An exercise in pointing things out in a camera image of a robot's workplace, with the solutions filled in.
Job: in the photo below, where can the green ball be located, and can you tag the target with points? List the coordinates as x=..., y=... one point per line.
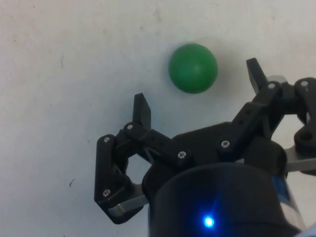
x=192, y=67

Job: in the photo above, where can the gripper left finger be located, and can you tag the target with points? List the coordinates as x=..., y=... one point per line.
x=105, y=168

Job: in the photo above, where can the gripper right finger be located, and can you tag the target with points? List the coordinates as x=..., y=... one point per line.
x=249, y=118

